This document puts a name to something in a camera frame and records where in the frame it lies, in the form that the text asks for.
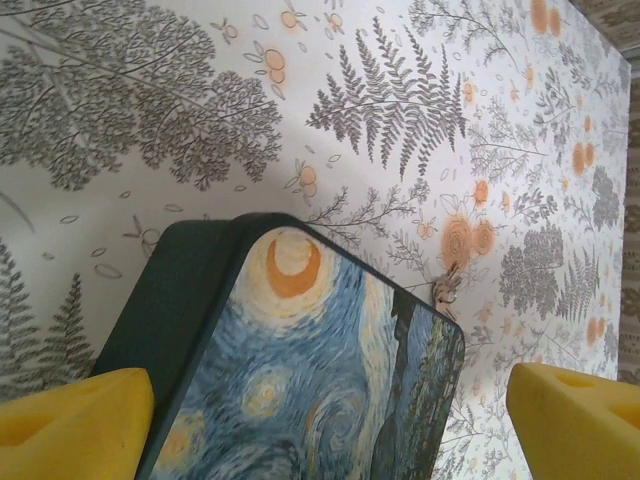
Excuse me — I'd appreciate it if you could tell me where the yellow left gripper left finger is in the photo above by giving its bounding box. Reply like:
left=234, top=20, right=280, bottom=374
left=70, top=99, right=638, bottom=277
left=0, top=367, right=156, bottom=480

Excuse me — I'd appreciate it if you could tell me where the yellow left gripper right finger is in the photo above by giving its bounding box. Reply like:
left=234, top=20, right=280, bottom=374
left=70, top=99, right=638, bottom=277
left=507, top=362, right=640, bottom=480

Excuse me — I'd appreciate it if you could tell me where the small metal key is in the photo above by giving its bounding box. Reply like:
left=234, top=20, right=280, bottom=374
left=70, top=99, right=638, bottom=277
left=430, top=264, right=464, bottom=321

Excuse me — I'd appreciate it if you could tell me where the starry night print box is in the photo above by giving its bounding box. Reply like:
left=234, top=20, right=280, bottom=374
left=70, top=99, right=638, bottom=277
left=92, top=212, right=469, bottom=480

